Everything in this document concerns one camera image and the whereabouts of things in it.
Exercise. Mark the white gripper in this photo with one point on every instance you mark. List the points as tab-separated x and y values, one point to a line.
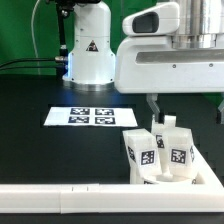
151	65

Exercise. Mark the white marker sheet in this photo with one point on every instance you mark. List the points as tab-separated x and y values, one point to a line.
90	116

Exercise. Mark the white L-shaped fence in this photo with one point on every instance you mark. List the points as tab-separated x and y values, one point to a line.
206	195

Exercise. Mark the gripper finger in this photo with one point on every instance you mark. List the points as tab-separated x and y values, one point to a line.
220	113

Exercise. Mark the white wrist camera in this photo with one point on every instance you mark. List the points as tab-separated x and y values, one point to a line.
161	19

